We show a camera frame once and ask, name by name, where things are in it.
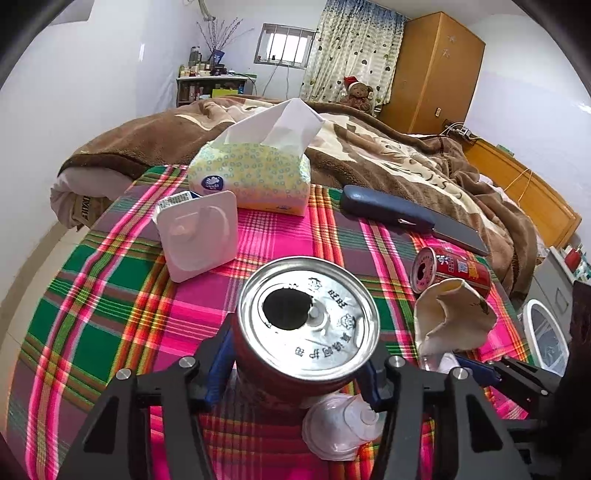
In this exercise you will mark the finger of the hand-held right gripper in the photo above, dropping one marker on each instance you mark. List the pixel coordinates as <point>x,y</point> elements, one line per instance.
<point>480,369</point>
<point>526,381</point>

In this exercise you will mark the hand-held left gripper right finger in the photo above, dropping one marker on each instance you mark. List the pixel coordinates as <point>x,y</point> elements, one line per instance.
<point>374,387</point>

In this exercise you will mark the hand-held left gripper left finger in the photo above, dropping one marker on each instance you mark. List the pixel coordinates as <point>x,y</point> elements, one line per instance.
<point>217,369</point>

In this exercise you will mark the white round trash bin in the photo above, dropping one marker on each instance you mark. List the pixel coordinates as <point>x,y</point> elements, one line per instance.
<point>531,321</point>

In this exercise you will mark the paper cup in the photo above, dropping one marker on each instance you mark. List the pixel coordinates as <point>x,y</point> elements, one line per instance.
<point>455,314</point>

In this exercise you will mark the red drink can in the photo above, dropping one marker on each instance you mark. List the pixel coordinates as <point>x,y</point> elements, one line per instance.
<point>304,314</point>
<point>457,267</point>

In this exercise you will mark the clear plastic bin liner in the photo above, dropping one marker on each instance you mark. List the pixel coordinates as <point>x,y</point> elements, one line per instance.
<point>549,341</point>

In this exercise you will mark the clear plastic lid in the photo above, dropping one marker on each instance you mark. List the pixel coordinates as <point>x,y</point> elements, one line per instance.
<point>337,429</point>

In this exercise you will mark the grey drawer cabinet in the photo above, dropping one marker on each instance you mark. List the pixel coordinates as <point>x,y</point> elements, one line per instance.
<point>554,281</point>

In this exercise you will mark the plaid tablecloth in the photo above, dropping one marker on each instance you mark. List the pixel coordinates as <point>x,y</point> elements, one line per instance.
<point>115,300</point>

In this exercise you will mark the pile of small boxes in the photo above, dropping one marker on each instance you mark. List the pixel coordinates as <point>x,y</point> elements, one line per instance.
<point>585,270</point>

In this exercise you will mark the red container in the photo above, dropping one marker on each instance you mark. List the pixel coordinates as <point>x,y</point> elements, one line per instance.
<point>573,259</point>

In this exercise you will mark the white square plastic container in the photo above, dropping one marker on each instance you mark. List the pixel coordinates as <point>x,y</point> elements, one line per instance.
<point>198,235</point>

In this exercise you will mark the black smartphone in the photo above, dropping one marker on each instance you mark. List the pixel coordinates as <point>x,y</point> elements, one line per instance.
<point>457,235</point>

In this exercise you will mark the dark blue glasses case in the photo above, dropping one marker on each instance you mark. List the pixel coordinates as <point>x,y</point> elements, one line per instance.
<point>378,205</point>

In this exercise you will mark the wooden headboard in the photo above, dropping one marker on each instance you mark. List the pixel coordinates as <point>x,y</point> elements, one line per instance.
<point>531,194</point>

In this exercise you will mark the soft tissue pack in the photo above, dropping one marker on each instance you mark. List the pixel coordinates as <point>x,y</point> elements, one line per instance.
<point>249,170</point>

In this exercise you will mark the brown patterned blanket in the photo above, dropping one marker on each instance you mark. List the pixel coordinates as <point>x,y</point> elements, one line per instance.
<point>369,152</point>

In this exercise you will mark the white power strip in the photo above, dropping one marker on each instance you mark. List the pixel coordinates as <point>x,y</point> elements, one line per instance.
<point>461,131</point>

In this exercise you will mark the shelf with bottles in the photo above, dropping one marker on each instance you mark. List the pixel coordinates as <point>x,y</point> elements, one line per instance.
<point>203,90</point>

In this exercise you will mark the brown teddy bear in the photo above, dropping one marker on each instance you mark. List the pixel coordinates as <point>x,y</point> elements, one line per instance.
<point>358,94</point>

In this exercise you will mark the wooden wardrobe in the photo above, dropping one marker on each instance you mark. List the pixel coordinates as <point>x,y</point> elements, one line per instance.
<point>434,69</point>

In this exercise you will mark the dried branches in vase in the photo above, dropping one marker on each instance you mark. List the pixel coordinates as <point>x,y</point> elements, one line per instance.
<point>219,41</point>

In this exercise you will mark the small barred window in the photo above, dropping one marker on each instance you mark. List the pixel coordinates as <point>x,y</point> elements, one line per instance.
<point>284,46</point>

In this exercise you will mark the heart patterned curtain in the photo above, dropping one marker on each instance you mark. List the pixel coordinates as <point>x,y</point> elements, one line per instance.
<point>351,46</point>

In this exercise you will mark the air conditioner pipe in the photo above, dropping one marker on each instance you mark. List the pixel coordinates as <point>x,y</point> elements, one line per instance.
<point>205,11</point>

